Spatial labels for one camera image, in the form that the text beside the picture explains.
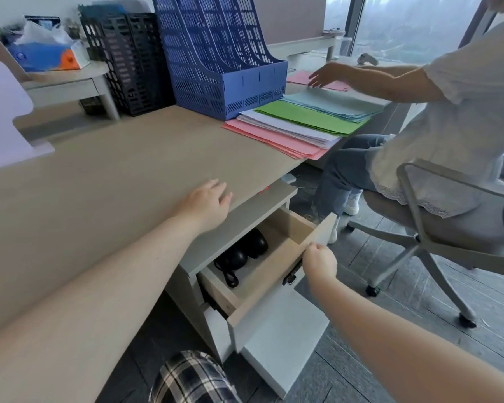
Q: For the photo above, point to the person's right hand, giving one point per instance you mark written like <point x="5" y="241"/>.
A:
<point x="320" y="264"/>

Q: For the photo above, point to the person's left hand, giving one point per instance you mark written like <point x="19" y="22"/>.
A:
<point x="205" y="205"/>

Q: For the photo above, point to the person's left fingers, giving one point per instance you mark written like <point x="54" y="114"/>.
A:
<point x="217" y="186"/>

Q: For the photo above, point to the person's right fingers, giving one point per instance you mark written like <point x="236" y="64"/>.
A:
<point x="313" y="248"/>

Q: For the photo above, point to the wooden drawer with white front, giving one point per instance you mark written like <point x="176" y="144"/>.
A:
<point x="262" y="268"/>

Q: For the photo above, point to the person's left forearm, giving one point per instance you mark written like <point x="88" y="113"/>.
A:
<point x="88" y="310"/>

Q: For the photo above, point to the person's right forearm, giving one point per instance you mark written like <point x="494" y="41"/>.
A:
<point x="394" y="348"/>

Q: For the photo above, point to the white drawer cabinet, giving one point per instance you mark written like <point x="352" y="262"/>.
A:
<point x="235" y="222"/>

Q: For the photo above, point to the white power adapter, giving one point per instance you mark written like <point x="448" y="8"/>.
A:
<point x="288" y="178"/>

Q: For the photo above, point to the stack of pink paper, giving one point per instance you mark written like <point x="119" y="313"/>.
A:
<point x="273" y="140"/>

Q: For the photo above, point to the black headphones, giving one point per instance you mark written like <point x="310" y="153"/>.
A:
<point x="235" y="258"/>

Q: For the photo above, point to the white lower drawer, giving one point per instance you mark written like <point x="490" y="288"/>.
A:
<point x="285" y="339"/>

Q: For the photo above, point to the stack of white paper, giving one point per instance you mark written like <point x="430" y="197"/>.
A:
<point x="294" y="130"/>

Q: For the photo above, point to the stack of green paper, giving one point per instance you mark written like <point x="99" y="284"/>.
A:
<point x="310" y="115"/>

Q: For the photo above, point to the blue perforated file rack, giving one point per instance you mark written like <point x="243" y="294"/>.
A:
<point x="218" y="67"/>

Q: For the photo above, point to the pink paper folder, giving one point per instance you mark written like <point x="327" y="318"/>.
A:
<point x="302" y="77"/>

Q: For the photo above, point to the stack of light blue paper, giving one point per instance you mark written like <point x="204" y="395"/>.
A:
<point x="336" y="102"/>

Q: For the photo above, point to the grey office chair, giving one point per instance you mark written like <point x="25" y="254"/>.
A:
<point x="457" y="234"/>

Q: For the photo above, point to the black perforated file rack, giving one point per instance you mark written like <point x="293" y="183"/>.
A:
<point x="134" y="67"/>

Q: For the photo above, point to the white desk shelf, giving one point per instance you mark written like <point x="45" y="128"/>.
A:
<point x="306" y="46"/>

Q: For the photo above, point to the person's plaid trouser leg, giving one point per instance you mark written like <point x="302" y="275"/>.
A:
<point x="193" y="379"/>

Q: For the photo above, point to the grey partition panel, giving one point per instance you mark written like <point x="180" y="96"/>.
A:
<point x="289" y="16"/>

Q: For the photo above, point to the grey handheld controller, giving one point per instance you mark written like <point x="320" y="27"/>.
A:
<point x="367" y="59"/>

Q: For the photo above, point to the blue and orange tissue pack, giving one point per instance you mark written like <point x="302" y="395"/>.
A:
<point x="42" y="54"/>

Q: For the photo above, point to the white desk divider panel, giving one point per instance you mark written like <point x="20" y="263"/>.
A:
<point x="2" y="117"/>

